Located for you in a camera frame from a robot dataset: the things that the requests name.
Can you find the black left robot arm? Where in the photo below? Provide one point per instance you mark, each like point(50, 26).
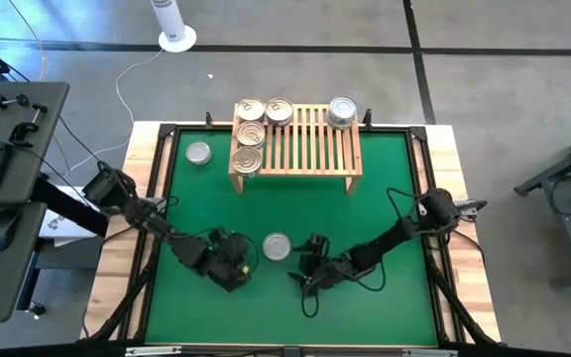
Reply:
point(142, 215)

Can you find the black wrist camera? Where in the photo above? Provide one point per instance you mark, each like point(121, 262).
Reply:
point(238, 248)
point(335, 275)

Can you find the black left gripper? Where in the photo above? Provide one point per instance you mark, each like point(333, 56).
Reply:
point(228, 277)

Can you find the white printed box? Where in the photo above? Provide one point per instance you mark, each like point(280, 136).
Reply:
point(60, 225)

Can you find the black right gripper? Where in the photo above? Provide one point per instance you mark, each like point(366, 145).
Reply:
point(315, 268)

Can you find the silver aluminium bar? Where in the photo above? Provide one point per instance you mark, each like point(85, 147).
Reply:
point(429, 352)
point(154, 351)

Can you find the black aluminium table frame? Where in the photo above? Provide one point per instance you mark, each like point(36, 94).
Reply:
point(196, 129)

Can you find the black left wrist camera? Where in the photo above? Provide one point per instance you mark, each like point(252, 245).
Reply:
point(238, 248)

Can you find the wooden slatted shelf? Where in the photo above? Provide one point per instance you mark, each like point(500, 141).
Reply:
point(310, 144)

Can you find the yellow label tag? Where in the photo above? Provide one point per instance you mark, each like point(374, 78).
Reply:
point(245, 270)

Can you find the green table mat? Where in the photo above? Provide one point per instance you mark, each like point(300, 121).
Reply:
point(275, 317)

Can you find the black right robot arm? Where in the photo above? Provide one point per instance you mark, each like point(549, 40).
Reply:
point(389, 238)

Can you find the black diagonal support beam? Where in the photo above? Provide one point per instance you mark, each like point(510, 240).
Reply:
point(67, 208)

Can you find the black computer mouse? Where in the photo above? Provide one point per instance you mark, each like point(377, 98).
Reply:
point(3, 230)

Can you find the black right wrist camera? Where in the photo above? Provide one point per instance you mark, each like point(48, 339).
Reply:
point(335, 275)

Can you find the gold-lid red-blue label can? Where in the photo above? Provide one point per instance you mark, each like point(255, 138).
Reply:
point(247, 160)
point(251, 109)
point(251, 134)
point(279, 110)

